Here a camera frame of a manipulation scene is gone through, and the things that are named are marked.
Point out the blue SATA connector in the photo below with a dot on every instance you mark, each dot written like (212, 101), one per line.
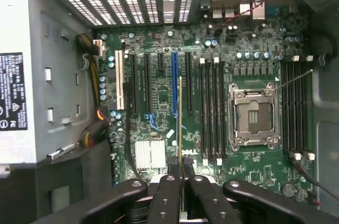
(153, 122)

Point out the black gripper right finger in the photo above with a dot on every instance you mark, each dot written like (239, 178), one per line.
(204, 200)

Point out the short black expansion slot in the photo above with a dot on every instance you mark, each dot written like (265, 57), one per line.
(160, 61)

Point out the green Dell motherboard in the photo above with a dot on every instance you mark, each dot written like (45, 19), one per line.
(254, 171)

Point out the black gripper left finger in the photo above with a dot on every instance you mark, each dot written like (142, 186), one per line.
(167, 200)

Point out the grey metal PC case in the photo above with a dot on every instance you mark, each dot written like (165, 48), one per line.
(325, 118)

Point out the long black expansion slot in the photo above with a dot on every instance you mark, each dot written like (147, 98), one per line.
(147, 83)
(133, 83)
(188, 83)

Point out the black plastic shroud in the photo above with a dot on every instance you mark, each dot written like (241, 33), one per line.
(76, 176)

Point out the black power supply label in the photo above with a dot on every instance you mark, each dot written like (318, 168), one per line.
(13, 91)

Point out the silver CPU socket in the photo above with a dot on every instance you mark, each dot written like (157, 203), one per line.
(254, 116)

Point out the blue expansion slot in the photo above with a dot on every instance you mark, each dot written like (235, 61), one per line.
(174, 83)

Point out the grey power supply unit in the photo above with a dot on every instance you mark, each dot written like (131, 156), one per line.
(16, 22)

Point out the white expansion slot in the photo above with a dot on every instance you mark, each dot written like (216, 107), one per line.
(119, 81)

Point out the black RAM slot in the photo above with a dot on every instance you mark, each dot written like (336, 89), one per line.
(203, 107)
(298, 107)
(223, 107)
(210, 107)
(291, 107)
(217, 107)
(285, 107)
(305, 107)

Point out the white power connector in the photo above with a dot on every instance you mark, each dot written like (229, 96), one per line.
(98, 48)

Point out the silver finned chipset heatsink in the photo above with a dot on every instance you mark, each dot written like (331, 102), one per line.
(150, 153)

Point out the thin metal locking lever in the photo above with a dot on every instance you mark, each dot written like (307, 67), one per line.
(294, 79)

